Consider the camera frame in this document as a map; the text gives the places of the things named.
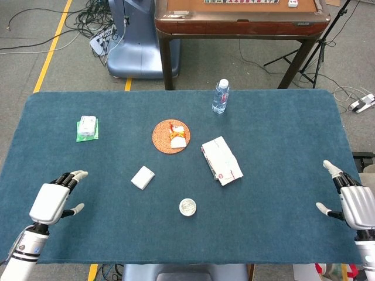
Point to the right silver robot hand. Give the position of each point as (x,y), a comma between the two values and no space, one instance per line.
(356,205)

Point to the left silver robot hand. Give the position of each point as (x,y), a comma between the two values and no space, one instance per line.
(49,202)

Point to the small white pink box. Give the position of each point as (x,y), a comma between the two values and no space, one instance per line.
(142,177)

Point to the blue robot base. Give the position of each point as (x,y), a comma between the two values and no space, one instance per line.
(137,44)

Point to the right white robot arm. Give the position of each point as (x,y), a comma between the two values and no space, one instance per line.
(365,254)

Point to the round white tin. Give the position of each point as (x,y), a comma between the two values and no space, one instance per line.
(187,207)

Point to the large white tissue package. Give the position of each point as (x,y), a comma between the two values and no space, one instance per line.
(221,161)

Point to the green wipes packet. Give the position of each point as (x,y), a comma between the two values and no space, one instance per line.
(88,138)

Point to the blue table cloth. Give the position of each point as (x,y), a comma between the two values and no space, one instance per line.
(263,175)

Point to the orange woven coaster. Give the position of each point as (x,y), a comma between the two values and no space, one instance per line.
(164,136)

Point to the white packet with orange ribbon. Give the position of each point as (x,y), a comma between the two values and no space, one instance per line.
(178,137)

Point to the blue robot chassis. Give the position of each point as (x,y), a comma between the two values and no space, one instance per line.
(184,272)

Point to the black tripod stand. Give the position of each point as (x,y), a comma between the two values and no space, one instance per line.
(316,49)

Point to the white power strip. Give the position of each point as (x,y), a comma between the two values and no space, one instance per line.
(103,39)

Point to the clear plastic water bottle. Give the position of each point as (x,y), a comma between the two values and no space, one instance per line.
(220,98)

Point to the white mahjong tile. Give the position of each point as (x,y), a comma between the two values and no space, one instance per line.
(292,3)

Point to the brown mahjong table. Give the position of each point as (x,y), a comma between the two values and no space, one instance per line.
(243,20)

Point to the row of mahjong tiles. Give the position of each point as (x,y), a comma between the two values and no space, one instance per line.
(241,1)

